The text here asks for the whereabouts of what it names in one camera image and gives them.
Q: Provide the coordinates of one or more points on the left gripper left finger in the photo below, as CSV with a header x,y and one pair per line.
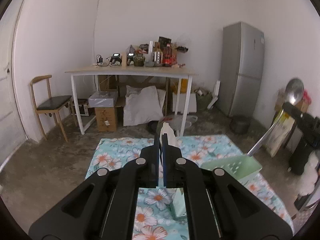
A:
x,y
140,172

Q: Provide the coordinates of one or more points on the white rice bag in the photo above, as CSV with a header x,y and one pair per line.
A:
x,y
278,134

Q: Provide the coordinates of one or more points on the white sack under table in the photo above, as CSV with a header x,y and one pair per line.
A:
x,y
143,105

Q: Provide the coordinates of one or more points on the yellow plastic bag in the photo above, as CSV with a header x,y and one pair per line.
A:
x,y
183,86

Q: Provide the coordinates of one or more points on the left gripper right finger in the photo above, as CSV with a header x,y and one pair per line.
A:
x,y
179,172

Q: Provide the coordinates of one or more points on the red bottles pack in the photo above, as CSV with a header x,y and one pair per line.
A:
x,y
169,56

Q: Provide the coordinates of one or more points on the wooden chair black seat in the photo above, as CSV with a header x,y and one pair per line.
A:
x,y
51,106

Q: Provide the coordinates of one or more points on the steel ladle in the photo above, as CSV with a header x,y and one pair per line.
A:
x,y
293,94

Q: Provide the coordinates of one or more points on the dark metal pot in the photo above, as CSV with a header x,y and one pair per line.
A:
x,y
240,124

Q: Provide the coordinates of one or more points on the grey box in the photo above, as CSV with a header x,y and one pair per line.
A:
x,y
105,99

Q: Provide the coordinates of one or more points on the white gloved right hand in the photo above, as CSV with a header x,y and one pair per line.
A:
x,y
309,177

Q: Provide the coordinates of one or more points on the white plastic spoon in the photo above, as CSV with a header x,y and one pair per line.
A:
x,y
166,129

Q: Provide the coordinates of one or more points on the green perforated utensil basket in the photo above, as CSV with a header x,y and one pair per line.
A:
x,y
242,168

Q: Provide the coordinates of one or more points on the cardboard box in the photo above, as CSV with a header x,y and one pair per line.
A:
x,y
106,119

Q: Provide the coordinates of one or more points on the white door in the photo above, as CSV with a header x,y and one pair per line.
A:
x,y
12,132

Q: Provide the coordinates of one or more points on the grey refrigerator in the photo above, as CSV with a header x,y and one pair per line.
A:
x,y
241,71

